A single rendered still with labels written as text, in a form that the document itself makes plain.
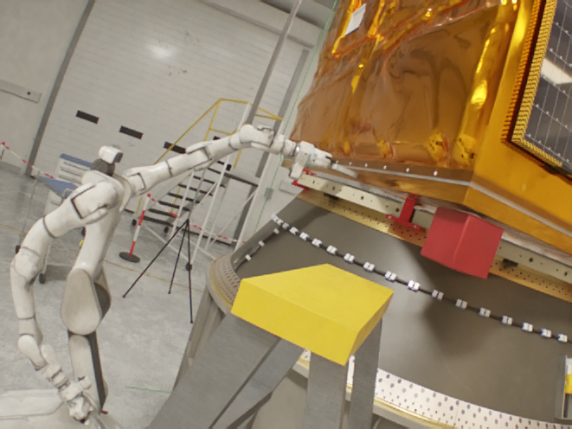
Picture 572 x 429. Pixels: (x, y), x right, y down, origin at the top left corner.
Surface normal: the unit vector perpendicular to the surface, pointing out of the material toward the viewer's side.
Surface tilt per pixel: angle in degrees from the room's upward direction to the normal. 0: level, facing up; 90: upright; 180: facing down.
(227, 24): 90
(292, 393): 90
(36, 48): 90
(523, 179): 95
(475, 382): 62
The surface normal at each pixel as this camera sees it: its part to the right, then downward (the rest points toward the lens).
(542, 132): 0.26, 0.13
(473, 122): -0.33, -0.12
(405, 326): -0.18, -0.54
